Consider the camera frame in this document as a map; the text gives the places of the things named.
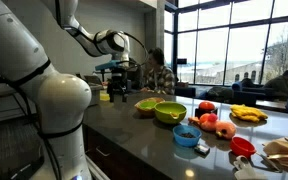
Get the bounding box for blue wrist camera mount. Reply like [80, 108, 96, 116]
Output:
[94, 59, 132, 72]

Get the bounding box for tan paper bag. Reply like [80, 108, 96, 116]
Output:
[262, 136, 288, 169]

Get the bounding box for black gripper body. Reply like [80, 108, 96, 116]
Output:
[107, 69, 129, 91]

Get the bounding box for grey laptop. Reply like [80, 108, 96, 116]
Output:
[83, 74, 103, 86]

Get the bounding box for brown wooden coffee table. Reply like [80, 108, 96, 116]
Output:
[255, 99, 288, 113]

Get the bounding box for white dish rack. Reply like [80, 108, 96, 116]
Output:
[83, 83, 104, 108]

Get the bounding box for metal drawer handle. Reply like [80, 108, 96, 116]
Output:
[95, 146, 112, 158]

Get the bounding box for seated person in olive jacket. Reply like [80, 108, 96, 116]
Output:
[263, 68, 288, 101]

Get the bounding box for black floor box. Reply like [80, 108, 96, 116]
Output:
[8, 156, 45, 180]

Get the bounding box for yellow toy banana bunch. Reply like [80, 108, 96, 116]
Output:
[230, 104, 269, 123]

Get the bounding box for yellow translucent container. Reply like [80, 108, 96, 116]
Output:
[99, 90, 112, 102]

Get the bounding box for dark coffee beans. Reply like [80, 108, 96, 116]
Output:
[179, 132, 196, 139]

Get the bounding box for dark backpack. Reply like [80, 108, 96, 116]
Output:
[206, 85, 234, 103]

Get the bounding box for small green bowl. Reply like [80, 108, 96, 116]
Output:
[139, 100, 158, 111]

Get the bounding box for person in plaid shirt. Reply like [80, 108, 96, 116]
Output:
[140, 47, 177, 95]

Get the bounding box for small dark round table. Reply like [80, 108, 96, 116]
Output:
[101, 69, 112, 83]

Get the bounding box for red toy tomato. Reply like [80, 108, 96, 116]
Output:
[198, 100, 216, 112]

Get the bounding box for blue chair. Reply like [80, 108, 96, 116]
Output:
[231, 81, 243, 92]

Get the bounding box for blue plastic bowl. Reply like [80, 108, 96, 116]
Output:
[172, 124, 203, 148]

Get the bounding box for blue sofa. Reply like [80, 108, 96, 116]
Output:
[232, 87, 275, 108]

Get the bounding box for large green bowl with spout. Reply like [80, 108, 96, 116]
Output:
[154, 101, 188, 125]

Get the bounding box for black block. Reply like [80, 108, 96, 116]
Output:
[194, 107, 219, 118]

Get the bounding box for white plastic clip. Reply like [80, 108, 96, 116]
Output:
[233, 154, 267, 180]

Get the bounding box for orange toy carrot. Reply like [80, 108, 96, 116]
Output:
[188, 116, 202, 126]

